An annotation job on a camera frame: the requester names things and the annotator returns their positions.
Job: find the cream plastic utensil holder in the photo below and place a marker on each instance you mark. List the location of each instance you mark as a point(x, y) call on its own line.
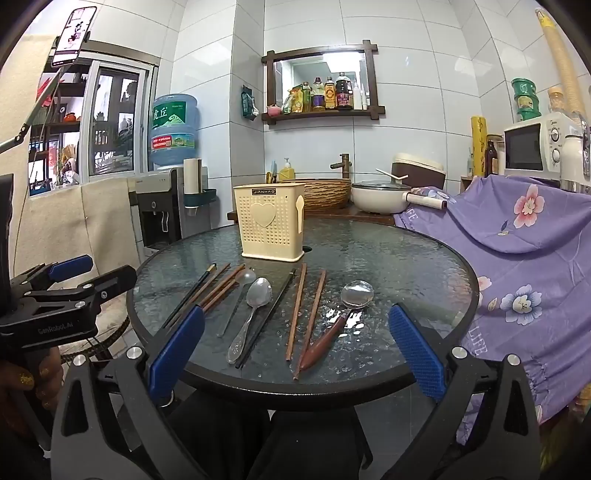
point(268, 240)

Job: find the white framed window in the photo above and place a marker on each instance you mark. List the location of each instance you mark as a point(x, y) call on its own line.
point(115, 120)

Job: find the pink bowl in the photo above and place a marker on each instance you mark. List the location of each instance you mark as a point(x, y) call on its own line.
point(274, 110)

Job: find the small yellow oil bottle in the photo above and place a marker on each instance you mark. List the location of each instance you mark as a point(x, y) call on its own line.
point(307, 98)

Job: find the clear plastic spoon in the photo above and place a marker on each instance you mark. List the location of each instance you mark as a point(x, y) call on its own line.
point(247, 277)

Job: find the stack of green cups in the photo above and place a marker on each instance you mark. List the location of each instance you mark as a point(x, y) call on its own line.
point(525, 99)

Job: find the white kettle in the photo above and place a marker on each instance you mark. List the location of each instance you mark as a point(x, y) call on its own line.
point(572, 157)

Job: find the yellow soap bottle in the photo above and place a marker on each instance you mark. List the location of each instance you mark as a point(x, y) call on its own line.
point(286, 171)

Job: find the smartphone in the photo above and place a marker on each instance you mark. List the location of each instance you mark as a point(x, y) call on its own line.
point(74, 37)

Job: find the metal spoon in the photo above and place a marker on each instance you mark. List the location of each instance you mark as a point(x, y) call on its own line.
point(258, 293)

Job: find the white and brown rice cooker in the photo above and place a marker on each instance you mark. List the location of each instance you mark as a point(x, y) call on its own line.
point(418, 168)

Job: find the white pot with lid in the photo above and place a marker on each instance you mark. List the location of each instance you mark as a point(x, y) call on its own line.
point(378, 201)

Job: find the bronze faucet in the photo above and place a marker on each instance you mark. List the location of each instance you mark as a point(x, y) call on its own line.
point(344, 165)

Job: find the wooden framed mirror shelf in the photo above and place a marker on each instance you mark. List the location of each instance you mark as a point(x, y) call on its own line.
point(318, 47)

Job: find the dark soy sauce bottle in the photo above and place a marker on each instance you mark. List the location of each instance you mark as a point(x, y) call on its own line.
point(344, 94)

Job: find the purple floral cloth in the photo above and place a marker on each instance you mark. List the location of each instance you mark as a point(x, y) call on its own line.
point(531, 258)

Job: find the amber sauce bottle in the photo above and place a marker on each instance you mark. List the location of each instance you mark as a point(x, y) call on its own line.
point(329, 94)

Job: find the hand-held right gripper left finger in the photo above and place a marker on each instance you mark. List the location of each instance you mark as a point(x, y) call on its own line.
point(178, 350)

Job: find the green packet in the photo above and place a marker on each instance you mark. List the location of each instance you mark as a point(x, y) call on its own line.
point(248, 104)

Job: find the water dispenser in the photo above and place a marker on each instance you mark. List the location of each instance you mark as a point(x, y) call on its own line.
point(152, 207)

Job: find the yellow roll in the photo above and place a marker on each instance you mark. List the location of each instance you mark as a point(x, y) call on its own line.
point(479, 147)

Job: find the yellow snack packet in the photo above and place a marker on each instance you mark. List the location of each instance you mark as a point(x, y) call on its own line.
point(292, 100)

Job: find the teal wall holder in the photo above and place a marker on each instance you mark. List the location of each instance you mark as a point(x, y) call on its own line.
point(207, 196)

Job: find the person's left hand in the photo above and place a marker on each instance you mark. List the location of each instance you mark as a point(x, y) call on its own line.
point(46, 376)

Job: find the woven basin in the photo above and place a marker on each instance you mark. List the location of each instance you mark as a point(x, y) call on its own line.
point(323, 194)

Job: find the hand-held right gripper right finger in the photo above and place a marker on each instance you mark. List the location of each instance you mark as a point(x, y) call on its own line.
point(415, 350)

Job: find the blue water jug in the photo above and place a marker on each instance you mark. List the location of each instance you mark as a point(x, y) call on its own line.
point(173, 129)

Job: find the brown glass bottle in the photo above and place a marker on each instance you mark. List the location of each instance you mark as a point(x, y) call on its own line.
point(491, 159)

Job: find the small wooden box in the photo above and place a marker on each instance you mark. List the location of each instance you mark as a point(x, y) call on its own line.
point(468, 184)

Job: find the beige cloth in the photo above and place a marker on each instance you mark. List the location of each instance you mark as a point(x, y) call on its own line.
point(92, 221)

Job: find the white microwave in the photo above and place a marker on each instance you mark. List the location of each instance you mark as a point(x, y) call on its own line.
point(524, 147)

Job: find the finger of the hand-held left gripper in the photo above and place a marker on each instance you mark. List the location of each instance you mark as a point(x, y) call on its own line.
point(111, 284)
point(69, 268)

